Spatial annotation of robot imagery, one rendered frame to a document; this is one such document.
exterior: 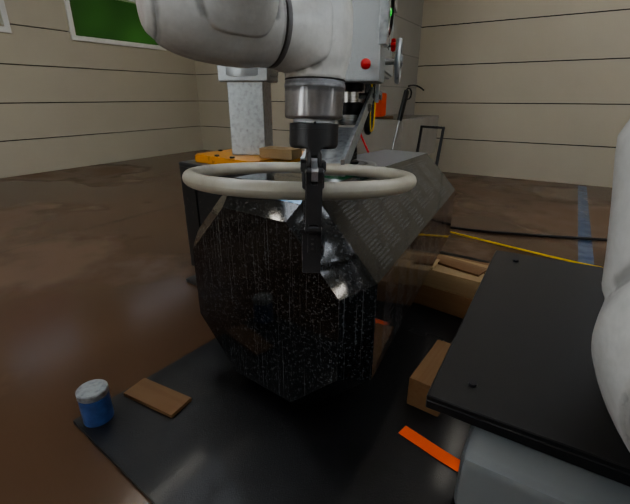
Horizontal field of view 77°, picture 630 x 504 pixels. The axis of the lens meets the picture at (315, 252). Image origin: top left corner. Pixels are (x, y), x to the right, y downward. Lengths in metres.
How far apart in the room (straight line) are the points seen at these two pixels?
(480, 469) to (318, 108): 0.47
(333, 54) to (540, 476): 0.52
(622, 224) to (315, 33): 0.44
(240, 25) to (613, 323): 0.45
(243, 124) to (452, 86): 4.55
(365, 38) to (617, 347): 1.26
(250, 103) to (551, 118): 4.69
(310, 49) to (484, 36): 5.84
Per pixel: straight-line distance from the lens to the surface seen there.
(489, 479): 0.40
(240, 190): 0.66
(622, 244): 0.24
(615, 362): 0.22
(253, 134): 2.23
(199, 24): 0.51
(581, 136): 6.24
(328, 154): 1.21
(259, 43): 0.54
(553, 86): 6.23
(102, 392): 1.60
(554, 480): 0.40
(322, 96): 0.59
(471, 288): 2.11
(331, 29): 0.60
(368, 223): 1.27
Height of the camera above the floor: 1.08
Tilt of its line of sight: 22 degrees down
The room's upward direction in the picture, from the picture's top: straight up
